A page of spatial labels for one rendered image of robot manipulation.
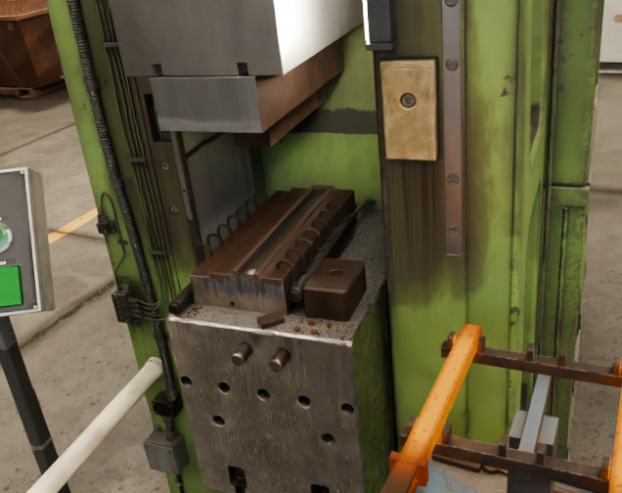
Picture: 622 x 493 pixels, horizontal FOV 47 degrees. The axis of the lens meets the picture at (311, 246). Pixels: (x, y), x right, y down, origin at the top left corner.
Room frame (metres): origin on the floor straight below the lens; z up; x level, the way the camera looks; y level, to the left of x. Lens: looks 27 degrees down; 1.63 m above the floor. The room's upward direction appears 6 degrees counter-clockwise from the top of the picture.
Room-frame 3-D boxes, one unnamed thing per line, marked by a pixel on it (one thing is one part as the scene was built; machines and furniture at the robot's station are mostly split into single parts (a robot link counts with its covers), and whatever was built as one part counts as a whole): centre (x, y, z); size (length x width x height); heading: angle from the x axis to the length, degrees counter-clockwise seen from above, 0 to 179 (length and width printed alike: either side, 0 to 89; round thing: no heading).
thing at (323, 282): (1.16, -0.04, 0.95); 0.12 x 0.08 x 0.06; 156
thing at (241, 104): (1.37, 0.06, 1.32); 0.42 x 0.20 x 0.10; 156
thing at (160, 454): (1.43, 0.43, 0.36); 0.09 x 0.07 x 0.12; 66
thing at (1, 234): (1.25, 0.59, 1.09); 0.05 x 0.03 x 0.04; 66
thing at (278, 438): (1.36, 0.01, 0.69); 0.56 x 0.38 x 0.45; 156
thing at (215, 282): (1.37, 0.06, 0.96); 0.42 x 0.20 x 0.09; 156
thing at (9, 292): (1.21, 0.59, 1.01); 0.07 x 0.05 x 0.07; 91
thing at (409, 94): (1.17, -0.19, 1.27); 0.09 x 0.02 x 0.17; 66
